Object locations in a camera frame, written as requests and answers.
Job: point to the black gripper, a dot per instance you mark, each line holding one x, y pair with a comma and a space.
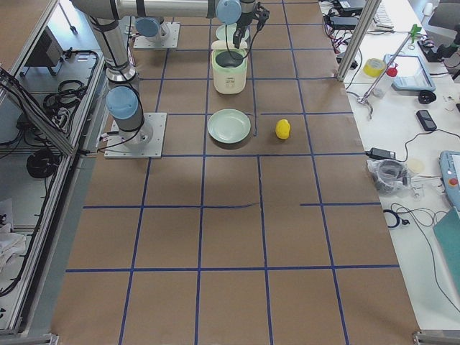
243, 19

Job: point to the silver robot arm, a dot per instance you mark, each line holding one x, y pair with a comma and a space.
154, 29
123, 99

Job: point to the green plate far side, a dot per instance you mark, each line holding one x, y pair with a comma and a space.
225, 32

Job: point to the green plate near potato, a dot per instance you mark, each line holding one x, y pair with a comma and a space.
229, 126

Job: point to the yellow toy potato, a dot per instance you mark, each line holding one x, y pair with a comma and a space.
282, 129

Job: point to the yellow tape roll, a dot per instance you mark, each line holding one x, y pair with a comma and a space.
374, 67

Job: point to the blue teach pendant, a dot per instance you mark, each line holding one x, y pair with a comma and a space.
412, 75

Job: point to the black power adapter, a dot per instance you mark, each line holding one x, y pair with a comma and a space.
380, 154

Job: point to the white rice cooker pink handle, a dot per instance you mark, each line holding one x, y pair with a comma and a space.
229, 66

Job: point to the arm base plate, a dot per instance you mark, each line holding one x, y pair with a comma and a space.
147, 142
141, 43

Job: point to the aluminium frame post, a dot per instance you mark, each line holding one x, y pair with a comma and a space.
367, 15

